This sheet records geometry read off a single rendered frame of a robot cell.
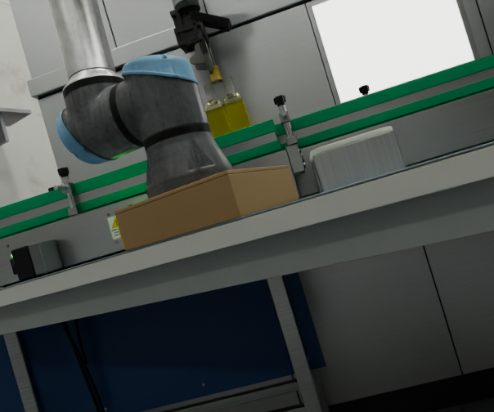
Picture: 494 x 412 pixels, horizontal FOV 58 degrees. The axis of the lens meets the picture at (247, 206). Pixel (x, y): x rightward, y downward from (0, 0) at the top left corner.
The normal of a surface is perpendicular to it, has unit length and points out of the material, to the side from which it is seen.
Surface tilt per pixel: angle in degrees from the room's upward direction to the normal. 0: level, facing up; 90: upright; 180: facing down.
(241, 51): 90
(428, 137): 90
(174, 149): 72
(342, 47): 90
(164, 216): 90
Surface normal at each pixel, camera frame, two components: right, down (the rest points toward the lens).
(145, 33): -0.13, 0.02
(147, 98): -0.36, 0.08
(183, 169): -0.04, -0.33
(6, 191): 0.84, -0.26
